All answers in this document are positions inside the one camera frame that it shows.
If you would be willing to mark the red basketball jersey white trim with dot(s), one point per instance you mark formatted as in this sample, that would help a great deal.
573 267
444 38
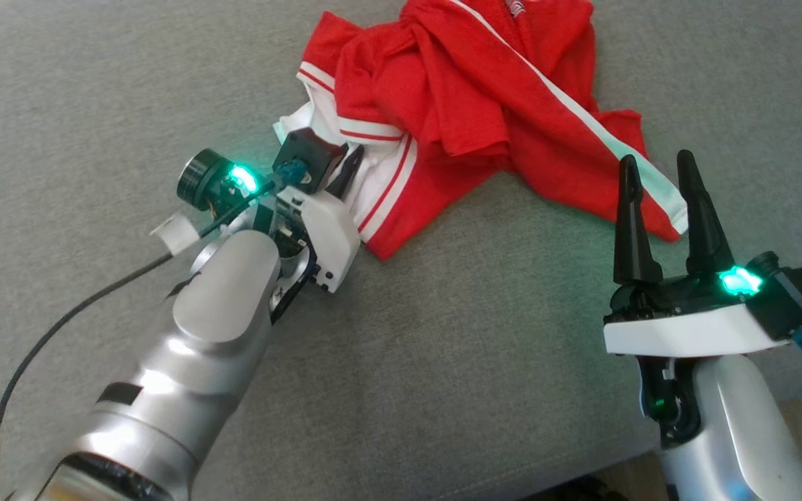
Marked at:
373 76

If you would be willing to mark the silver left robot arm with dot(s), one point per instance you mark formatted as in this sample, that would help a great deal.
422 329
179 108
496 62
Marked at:
206 313

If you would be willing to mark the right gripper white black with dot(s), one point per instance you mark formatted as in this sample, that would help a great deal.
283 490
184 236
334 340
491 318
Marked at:
686 330

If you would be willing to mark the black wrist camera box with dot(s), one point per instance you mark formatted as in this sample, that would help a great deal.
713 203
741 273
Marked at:
310 149
801 299

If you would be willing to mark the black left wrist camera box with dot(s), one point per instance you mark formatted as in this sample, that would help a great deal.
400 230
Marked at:
310 149

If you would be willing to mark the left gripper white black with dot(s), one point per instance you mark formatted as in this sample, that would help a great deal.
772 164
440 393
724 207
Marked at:
328 229

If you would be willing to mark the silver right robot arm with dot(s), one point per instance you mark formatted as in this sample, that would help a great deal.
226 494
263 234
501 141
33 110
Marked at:
735 431

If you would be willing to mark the red shorts white stripe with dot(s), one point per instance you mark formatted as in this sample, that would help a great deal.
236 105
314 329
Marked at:
554 139

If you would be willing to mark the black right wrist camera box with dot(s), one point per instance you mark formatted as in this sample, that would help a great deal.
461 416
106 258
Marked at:
801 299

